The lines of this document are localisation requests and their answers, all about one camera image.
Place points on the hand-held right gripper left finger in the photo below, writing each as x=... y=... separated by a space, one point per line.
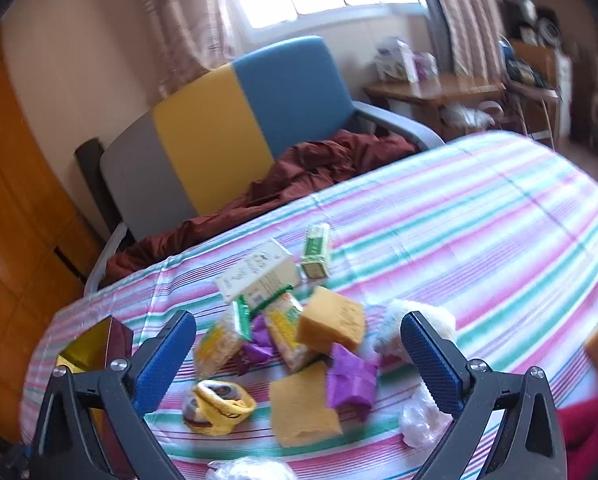
x=164 y=360

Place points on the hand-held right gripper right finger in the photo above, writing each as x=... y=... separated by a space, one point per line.
x=434 y=365

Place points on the cream knitted glove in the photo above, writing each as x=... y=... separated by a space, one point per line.
x=394 y=325

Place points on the thick yellow sponge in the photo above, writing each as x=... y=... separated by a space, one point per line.
x=331 y=325

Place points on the yellow green snack packet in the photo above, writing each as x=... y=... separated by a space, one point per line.
x=286 y=327
x=219 y=347

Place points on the clear plastic bag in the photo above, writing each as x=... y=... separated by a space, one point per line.
x=249 y=470
x=419 y=420

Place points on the maroon and gold gift box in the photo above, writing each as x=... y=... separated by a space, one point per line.
x=96 y=345

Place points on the yellow cloth pouch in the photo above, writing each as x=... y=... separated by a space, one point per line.
x=219 y=410

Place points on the purple plastic bag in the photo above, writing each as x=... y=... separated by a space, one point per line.
x=351 y=380

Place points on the small purple wrapper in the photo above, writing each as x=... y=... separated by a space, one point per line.
x=256 y=350

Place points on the white carton box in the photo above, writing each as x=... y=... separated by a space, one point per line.
x=256 y=272

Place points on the flat yellow sponge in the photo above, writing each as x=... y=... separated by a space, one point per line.
x=304 y=405

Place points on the striped bed sheet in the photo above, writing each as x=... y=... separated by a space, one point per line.
x=454 y=220

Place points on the small green box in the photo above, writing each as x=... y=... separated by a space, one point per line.
x=316 y=250

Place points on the red cloth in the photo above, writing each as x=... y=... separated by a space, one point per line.
x=591 y=425

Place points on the wooden wardrobe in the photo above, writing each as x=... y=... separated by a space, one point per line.
x=14 y=210

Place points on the maroon blanket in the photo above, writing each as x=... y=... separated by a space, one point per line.
x=304 y=170

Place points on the white plastic bag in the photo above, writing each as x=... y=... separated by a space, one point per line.
x=466 y=116

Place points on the wooden side desk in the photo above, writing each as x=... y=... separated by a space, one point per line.
x=429 y=92

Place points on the blue yellow grey sofa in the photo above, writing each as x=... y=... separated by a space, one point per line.
x=289 y=90

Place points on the small purple box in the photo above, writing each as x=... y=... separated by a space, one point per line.
x=426 y=67

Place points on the white cardboard box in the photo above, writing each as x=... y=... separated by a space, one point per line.
x=394 y=60

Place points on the cluttered wooden shelf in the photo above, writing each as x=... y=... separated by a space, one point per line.
x=534 y=55

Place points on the pink patterned curtain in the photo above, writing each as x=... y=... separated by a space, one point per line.
x=464 y=20
x=179 y=20

